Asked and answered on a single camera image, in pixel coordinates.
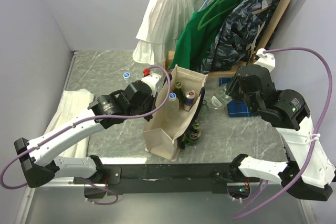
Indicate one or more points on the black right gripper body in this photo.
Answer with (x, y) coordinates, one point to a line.
(234, 89)

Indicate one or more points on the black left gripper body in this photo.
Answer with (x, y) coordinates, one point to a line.
(147, 107)

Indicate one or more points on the clear chang soda bottle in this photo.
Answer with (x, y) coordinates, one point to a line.
(220, 99)
(204, 107)

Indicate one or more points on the clear water bottle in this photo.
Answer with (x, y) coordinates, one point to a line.
(171, 107)
(127, 78)

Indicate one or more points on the green gold-capped glass bottle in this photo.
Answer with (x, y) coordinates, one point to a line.
(179, 93)

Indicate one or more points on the red bull can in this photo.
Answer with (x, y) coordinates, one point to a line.
(189, 100)

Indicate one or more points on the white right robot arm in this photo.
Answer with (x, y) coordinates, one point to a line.
(307, 173)

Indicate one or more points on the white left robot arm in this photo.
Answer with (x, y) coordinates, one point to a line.
(44, 162)

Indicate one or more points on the blue plaid shirt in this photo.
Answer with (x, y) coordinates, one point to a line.
(238, 109)

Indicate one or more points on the dark patterned garment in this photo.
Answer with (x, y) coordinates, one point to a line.
(239, 35)

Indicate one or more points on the folded white cloth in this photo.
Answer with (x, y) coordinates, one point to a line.
(70, 105)

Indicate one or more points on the green beer bottle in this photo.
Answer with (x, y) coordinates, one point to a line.
(193, 135)

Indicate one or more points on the green garment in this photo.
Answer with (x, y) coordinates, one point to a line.
(193, 44)

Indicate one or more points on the green hanger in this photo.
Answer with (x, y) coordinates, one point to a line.
(219, 8)

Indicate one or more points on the white pleated skirt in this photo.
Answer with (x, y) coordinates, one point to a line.
(162, 25)

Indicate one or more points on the wooden clothes rack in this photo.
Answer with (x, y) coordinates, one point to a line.
(265, 40)

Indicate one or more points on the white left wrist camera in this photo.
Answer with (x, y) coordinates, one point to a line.
(151, 79)

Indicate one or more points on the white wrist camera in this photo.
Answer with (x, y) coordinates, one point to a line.
(151, 79)
(266, 60)

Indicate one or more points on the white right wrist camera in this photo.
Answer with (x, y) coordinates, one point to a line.
(266, 60)

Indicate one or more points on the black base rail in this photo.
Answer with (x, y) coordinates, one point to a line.
(170, 178)

